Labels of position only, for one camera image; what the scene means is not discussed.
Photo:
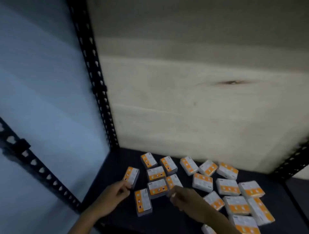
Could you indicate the person's left hand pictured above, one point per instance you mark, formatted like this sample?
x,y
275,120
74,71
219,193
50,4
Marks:
x,y
111,197

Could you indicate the person's right hand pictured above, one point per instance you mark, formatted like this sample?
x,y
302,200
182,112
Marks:
x,y
188,202

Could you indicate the pile of face-down floss boxes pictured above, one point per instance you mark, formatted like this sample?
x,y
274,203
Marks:
x,y
227,186

